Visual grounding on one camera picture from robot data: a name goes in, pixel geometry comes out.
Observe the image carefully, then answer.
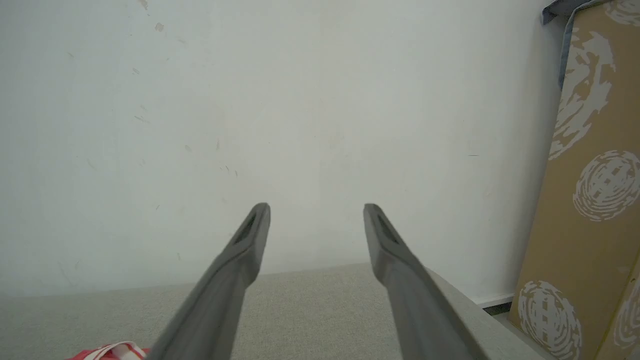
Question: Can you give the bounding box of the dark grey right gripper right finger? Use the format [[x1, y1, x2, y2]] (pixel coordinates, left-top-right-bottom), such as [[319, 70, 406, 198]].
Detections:
[[363, 203, 477, 360]]

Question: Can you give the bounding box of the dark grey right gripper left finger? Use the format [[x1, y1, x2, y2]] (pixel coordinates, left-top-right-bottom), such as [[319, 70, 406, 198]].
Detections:
[[145, 202, 271, 360]]

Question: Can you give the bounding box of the red basketball jersey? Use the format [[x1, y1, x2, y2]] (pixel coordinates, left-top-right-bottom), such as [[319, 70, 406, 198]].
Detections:
[[66, 341, 151, 360]]

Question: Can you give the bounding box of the blue denim cloth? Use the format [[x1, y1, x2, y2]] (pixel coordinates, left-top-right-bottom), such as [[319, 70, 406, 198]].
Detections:
[[541, 0, 608, 91]]

